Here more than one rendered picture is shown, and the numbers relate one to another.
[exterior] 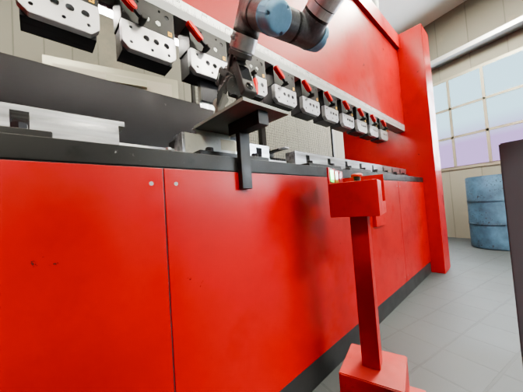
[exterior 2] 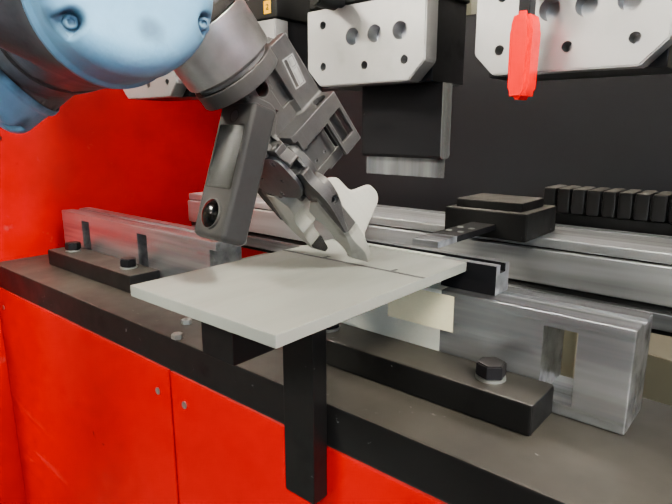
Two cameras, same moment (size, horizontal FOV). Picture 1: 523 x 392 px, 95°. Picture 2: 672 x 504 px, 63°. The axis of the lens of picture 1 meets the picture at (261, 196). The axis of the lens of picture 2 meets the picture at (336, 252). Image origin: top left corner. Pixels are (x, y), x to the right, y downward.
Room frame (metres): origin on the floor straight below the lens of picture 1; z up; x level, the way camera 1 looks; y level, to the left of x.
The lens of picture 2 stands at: (0.72, -0.44, 1.13)
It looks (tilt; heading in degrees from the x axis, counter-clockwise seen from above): 13 degrees down; 84
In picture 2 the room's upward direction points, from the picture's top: straight up
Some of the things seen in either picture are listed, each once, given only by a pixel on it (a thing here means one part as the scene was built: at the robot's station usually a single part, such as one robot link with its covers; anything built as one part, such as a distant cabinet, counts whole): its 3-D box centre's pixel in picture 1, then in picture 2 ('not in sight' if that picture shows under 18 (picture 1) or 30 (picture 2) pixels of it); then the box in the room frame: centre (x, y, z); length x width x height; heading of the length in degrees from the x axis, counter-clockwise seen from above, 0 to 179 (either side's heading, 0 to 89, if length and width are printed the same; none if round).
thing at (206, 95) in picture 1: (212, 97); (404, 131); (0.86, 0.16, 1.13); 0.10 x 0.02 x 0.10; 133
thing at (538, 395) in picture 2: (234, 159); (399, 363); (0.85, 0.09, 0.89); 0.30 x 0.05 x 0.03; 133
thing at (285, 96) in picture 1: (279, 90); not in sight; (1.12, -0.12, 1.26); 0.15 x 0.09 x 0.17; 133
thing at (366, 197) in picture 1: (357, 190); not in sight; (0.89, -0.36, 0.75); 0.20 x 0.16 x 0.18; 148
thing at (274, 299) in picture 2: (239, 120); (311, 277); (0.76, 0.05, 1.00); 0.26 x 0.18 x 0.01; 43
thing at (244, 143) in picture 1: (249, 152); (284, 404); (0.73, 0.03, 0.88); 0.14 x 0.04 x 0.22; 43
